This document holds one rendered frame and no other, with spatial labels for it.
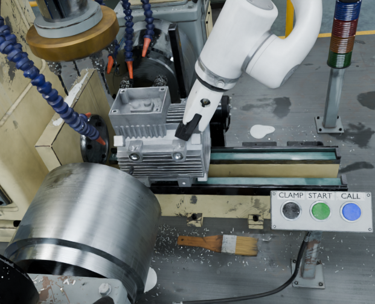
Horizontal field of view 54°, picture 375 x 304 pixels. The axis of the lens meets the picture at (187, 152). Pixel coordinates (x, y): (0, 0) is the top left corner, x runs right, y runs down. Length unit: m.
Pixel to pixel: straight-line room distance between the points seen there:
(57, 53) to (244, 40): 0.34
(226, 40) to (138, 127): 0.31
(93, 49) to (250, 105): 0.75
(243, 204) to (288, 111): 0.48
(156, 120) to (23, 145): 0.32
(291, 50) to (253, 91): 0.81
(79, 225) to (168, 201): 0.40
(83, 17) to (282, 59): 0.37
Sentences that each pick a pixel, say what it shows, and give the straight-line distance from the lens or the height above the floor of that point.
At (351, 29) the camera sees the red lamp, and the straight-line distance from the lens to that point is 1.06.
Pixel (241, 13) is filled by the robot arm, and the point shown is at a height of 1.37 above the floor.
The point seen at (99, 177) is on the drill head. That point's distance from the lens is 0.67.
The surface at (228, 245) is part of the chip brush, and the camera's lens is 0.94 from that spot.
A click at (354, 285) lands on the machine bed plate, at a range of 0.93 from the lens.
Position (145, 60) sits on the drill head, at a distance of 1.03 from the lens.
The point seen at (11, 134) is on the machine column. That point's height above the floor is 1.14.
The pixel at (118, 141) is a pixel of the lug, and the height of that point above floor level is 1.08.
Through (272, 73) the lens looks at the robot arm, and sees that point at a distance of 0.61.
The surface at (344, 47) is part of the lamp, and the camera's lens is 1.08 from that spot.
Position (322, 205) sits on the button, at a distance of 0.68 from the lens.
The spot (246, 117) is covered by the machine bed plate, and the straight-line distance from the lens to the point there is 1.29.
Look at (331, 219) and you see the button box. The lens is 0.69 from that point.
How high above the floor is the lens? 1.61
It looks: 43 degrees down
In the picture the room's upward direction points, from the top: 11 degrees counter-clockwise
